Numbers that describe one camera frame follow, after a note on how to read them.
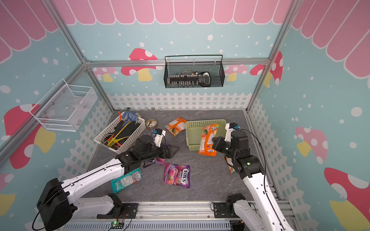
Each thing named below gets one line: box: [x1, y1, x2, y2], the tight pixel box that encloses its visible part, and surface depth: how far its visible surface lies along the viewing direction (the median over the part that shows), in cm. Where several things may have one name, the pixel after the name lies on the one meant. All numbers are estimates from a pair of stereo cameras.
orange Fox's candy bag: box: [198, 123, 220, 157], surface depth 78 cm
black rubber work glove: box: [114, 120, 141, 140], surface depth 100 cm
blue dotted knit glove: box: [121, 111, 139, 127], surface depth 109 cm
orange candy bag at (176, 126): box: [164, 116, 188, 137], surface depth 108 cm
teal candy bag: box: [110, 167, 143, 194], surface depth 84 cm
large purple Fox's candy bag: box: [161, 162, 191, 189], surface depth 86 cm
